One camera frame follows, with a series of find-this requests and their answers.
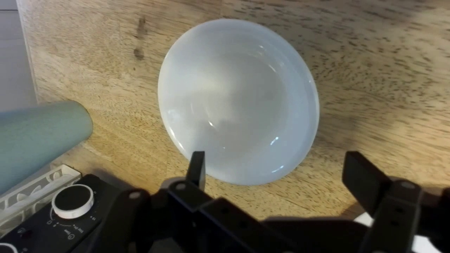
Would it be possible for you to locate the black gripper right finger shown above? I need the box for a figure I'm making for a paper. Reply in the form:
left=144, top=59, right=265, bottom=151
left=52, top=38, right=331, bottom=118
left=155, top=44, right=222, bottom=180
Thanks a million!
left=342, top=151, right=450, bottom=253

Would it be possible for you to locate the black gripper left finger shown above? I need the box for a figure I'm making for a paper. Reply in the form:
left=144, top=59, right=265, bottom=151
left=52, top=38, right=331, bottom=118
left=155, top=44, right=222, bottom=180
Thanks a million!
left=83, top=151, right=301, bottom=253

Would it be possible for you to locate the white plate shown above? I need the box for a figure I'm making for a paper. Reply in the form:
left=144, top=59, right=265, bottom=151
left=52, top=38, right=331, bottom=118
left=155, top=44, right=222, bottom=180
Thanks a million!
left=353, top=212, right=443, bottom=253

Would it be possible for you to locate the black toaster oven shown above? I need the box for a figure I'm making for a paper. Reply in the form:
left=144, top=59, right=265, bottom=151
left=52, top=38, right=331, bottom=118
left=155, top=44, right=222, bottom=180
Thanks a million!
left=0, top=163, right=156, bottom=253

